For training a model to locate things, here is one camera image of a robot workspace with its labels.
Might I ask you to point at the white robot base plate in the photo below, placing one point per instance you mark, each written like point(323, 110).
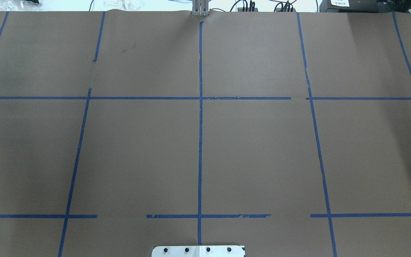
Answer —
point(199, 251)

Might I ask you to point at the grey aluminium frame post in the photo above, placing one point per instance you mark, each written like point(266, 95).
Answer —
point(200, 7)

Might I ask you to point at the black monitor base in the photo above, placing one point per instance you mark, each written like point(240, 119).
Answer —
point(365, 6)

